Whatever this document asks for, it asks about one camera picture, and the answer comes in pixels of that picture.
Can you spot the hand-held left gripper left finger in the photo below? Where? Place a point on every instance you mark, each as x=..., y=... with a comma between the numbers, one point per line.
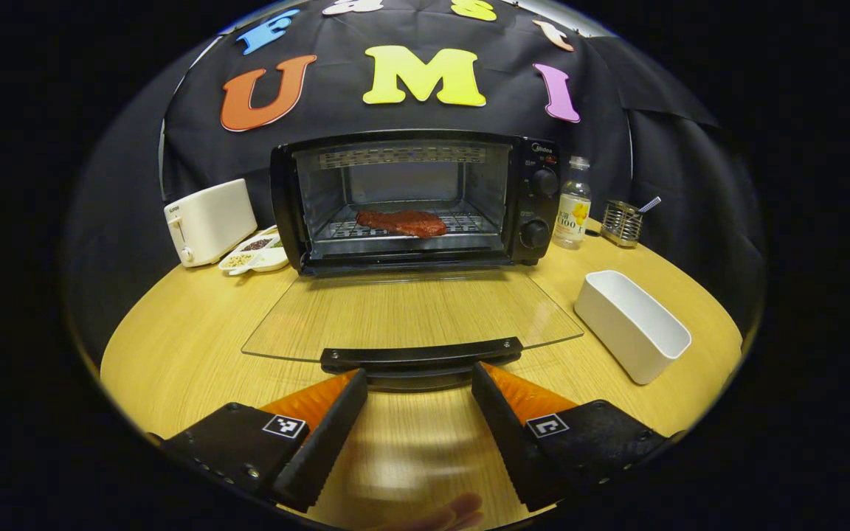
x=325, y=442

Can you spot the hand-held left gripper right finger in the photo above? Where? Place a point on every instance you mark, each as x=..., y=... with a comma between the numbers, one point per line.
x=510, y=435

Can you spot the brown meat steak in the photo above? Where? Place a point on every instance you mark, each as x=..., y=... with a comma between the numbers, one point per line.
x=403, y=223

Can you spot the black electric oven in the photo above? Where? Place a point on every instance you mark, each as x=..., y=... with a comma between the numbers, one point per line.
x=536, y=199

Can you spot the white rectangular dish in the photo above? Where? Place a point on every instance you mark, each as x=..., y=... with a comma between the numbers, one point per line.
x=631, y=332

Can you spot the white divided seasoning plate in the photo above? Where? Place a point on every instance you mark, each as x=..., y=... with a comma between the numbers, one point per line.
x=259, y=254

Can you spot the clear plastic drink bottle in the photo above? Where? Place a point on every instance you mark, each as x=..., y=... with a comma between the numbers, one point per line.
x=572, y=214

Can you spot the white toaster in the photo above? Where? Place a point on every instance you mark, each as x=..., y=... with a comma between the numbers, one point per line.
x=211, y=221

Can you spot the silver straw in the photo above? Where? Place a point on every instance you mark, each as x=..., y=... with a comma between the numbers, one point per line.
x=650, y=204

